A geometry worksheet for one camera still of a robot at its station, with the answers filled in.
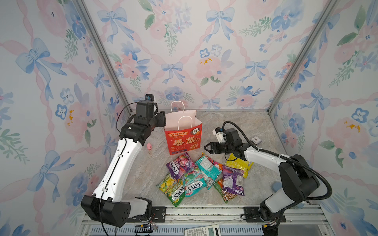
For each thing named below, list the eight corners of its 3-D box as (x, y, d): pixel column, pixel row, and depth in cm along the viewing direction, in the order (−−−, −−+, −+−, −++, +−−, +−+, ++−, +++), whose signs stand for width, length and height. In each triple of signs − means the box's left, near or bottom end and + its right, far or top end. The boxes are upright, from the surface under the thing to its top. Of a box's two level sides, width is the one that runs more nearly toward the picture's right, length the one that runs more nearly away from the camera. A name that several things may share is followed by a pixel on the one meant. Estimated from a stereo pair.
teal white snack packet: (208, 189, 83) (208, 186, 79) (193, 164, 92) (193, 161, 89) (224, 179, 87) (226, 176, 83) (209, 156, 96) (210, 152, 92)
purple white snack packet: (222, 192, 83) (223, 190, 79) (222, 168, 92) (224, 165, 88) (243, 196, 82) (245, 193, 78) (241, 171, 91) (243, 168, 87)
